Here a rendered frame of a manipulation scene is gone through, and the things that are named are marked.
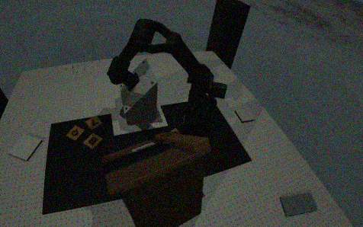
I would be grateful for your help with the brown square letter tile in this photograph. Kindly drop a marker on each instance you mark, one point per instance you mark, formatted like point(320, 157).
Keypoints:
point(175, 131)
point(93, 123)

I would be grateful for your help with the tan square letter tile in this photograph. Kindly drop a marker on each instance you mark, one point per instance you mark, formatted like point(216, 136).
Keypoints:
point(75, 133)

